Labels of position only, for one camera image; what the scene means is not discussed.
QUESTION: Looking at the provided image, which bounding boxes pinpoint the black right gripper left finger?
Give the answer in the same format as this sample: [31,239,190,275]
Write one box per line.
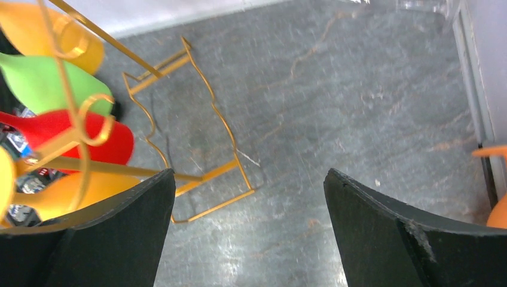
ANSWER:
[1,169,176,286]

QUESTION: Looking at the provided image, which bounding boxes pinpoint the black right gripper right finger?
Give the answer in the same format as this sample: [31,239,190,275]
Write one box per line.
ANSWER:
[323,169,506,286]

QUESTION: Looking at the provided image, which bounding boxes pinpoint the yellow plastic wine glass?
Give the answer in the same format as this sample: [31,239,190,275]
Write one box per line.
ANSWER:
[1,148,141,221]
[1,1,105,75]

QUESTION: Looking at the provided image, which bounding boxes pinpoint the orange plastic wine glass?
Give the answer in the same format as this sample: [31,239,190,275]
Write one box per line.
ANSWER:
[472,144,506,229]

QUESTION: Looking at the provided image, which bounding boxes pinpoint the red plastic wine glass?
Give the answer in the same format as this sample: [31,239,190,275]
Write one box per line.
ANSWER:
[0,109,136,174]

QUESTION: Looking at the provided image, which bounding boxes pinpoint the gold wire wine glass rack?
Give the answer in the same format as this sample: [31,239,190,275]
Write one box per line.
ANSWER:
[22,1,255,222]

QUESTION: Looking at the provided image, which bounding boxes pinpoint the green plastic wine glass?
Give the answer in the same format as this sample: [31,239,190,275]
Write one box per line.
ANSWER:
[1,53,112,115]

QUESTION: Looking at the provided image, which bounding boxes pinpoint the clear wine glass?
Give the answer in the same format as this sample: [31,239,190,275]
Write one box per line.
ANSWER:
[345,0,460,18]

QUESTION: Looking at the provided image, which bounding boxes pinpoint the black poker chip case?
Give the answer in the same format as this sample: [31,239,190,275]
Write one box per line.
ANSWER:
[1,33,65,228]

